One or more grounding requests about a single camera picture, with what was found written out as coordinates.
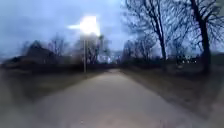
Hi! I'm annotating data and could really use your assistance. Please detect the bare tree with dark clump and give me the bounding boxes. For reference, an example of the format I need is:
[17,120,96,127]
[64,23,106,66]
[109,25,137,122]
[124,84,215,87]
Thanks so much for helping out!
[73,33,112,66]

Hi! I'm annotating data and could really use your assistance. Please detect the row of distant bare trees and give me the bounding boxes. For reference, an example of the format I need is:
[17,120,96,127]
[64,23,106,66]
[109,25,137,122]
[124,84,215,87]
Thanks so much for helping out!
[114,33,188,68]

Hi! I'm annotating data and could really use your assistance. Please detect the pale grey paved path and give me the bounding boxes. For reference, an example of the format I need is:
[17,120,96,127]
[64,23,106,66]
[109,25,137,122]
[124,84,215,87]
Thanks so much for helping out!
[0,68,216,128]

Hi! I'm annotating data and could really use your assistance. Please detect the large bare tree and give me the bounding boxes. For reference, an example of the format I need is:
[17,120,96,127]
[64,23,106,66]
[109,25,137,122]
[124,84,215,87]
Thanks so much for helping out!
[122,0,188,63]
[179,0,224,75]

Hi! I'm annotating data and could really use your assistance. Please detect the dark bushes and trees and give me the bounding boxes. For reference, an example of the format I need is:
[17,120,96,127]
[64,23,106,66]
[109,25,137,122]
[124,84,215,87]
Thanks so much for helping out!
[0,35,84,72]

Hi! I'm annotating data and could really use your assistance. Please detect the grass verge with large trees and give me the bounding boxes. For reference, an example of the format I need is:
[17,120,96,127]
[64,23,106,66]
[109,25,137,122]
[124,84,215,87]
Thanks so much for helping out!
[119,65,224,128]

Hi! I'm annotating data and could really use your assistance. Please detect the street lamp post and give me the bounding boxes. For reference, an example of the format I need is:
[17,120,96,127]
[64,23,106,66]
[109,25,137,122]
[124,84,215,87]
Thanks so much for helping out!
[67,14,102,74]

